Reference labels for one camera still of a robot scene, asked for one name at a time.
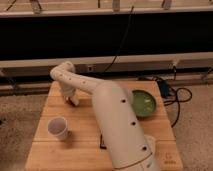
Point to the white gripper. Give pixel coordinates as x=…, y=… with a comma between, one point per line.
x=70, y=92

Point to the red pepper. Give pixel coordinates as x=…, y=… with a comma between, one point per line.
x=70, y=101

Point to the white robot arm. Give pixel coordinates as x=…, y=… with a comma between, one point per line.
x=123, y=135

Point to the white paper cup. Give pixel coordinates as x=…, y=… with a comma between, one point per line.
x=58, y=127

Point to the wooden table board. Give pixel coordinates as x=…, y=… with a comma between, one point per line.
x=81, y=151

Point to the dark red candy bar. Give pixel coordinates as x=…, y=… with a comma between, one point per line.
x=102, y=144

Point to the green bowl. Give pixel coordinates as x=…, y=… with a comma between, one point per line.
x=144, y=104

